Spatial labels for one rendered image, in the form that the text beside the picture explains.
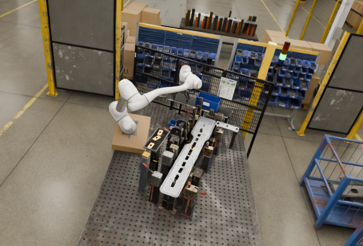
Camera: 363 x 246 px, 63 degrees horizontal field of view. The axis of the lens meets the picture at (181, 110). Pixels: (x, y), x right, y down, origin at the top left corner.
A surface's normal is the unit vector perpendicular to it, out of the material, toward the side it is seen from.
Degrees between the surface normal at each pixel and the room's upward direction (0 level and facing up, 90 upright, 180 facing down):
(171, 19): 90
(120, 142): 49
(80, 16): 90
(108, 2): 90
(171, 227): 0
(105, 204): 0
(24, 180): 0
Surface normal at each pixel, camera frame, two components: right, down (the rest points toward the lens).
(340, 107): -0.05, 0.53
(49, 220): 0.14, -0.83
